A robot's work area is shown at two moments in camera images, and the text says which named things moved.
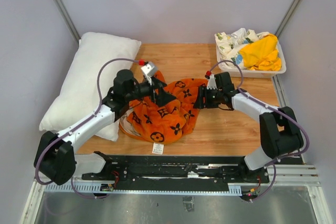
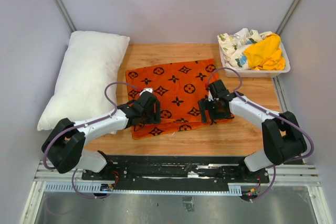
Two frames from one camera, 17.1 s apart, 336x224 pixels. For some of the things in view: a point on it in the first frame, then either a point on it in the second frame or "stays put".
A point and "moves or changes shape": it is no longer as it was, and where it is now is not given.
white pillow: x=78 y=96 moves or changes shape
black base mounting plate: x=177 y=173 stays put
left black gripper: x=162 y=97 → x=155 y=117
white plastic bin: x=247 y=74 moves or changes shape
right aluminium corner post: x=295 y=2 stays put
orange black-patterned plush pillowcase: x=144 y=119 moves or changes shape
